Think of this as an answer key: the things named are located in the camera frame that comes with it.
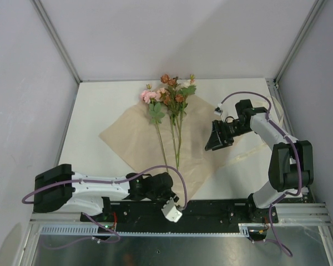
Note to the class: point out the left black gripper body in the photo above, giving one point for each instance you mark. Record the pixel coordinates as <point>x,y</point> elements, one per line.
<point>161,197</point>

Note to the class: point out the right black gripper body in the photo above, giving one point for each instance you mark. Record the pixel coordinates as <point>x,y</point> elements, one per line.
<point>229,131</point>

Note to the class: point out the orange beige wrapping paper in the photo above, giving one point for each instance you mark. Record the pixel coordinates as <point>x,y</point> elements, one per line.
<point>142,145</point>

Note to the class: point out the brown orange fake flower stem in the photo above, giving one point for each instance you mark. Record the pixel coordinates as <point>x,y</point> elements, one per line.
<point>169,91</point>

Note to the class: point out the pink fake flower stem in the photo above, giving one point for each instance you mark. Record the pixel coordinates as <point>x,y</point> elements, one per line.
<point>153,100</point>

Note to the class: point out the white fake flower stem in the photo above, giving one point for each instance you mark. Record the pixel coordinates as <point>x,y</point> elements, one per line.
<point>185,90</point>

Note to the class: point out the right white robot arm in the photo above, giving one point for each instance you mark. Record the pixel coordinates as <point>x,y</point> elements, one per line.
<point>291,163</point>

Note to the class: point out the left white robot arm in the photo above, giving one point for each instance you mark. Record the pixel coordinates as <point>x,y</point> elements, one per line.
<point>89,194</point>

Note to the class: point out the cream ribbon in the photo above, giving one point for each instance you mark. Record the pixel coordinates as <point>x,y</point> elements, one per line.
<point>251,144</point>

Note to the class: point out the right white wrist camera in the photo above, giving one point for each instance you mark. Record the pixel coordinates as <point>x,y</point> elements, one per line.
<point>220,112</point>

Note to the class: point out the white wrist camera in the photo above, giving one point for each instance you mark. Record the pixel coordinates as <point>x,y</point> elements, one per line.
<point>171,211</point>
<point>220,112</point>

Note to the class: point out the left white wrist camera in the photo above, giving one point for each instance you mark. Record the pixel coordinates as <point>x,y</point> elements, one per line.
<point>171,211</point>

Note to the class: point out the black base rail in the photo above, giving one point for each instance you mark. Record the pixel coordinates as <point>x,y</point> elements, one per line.
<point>200,216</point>

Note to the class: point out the aluminium frame profile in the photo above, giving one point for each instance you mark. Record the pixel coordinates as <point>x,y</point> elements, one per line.
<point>303,214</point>

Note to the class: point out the right aluminium corner post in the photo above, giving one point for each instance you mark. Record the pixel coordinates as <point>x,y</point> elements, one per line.
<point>301,36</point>

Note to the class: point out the aluminium corner post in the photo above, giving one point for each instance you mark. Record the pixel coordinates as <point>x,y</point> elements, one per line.
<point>55,38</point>
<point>301,36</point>

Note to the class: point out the left aluminium corner post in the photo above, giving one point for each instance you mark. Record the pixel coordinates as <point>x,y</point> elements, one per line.
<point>55,38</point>

